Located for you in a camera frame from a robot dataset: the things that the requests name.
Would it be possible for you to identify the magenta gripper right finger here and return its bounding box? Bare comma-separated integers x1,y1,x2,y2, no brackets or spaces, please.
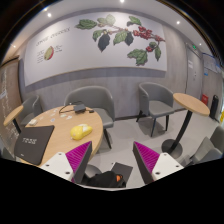
132,141,185,185

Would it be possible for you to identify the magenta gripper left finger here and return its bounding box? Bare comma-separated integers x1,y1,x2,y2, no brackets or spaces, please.
40,140,93,185

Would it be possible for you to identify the black backpack on floor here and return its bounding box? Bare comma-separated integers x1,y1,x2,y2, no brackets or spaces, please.
82,162,132,188

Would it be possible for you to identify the black power adapter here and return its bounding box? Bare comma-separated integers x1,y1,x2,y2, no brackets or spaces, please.
74,104,86,113

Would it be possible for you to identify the grey armchair right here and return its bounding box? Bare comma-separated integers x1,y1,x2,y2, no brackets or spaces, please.
135,81,176,138

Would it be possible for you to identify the white packet on table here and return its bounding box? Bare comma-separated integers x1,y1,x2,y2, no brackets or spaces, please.
28,119,38,126

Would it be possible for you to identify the grey armchair behind table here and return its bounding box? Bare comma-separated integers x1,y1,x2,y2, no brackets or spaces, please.
64,86,115,146

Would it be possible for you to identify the grey chair lower right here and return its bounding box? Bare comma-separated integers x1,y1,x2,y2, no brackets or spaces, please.
187,126,224,166

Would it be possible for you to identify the grey armchair left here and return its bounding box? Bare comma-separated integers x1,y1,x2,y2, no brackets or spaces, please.
19,95,43,127

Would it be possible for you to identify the small round wooden table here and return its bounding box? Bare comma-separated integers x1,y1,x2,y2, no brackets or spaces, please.
161,93,210,158

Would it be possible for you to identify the small wooden table left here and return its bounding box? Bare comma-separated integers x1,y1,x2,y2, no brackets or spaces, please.
3,105,24,133

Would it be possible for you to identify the black bin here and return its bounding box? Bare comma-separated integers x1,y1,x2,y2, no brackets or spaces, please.
209,95,219,119

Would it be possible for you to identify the red fire extinguisher box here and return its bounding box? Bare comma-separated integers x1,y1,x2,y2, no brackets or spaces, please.
201,94,208,105

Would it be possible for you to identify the grey door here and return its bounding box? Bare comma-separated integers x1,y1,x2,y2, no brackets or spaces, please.
185,44,203,99

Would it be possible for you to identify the black cable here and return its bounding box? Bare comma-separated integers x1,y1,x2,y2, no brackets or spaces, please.
58,100,95,115

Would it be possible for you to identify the coffee plant wall mural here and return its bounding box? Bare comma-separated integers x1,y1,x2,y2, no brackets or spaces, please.
24,12,167,86

